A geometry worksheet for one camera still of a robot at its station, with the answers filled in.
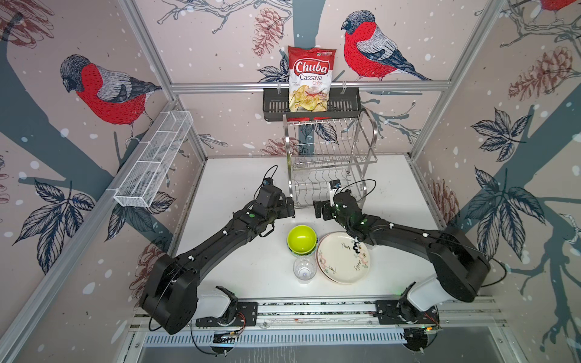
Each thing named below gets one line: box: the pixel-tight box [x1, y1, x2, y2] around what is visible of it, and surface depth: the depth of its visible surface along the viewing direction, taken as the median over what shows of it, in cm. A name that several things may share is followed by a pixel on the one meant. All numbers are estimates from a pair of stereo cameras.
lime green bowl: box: [286, 224, 319, 257], surface depth 85 cm
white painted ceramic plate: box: [316, 231, 370, 286], surface depth 84 cm
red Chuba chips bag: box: [287, 45, 337, 113], surface depth 85 cm
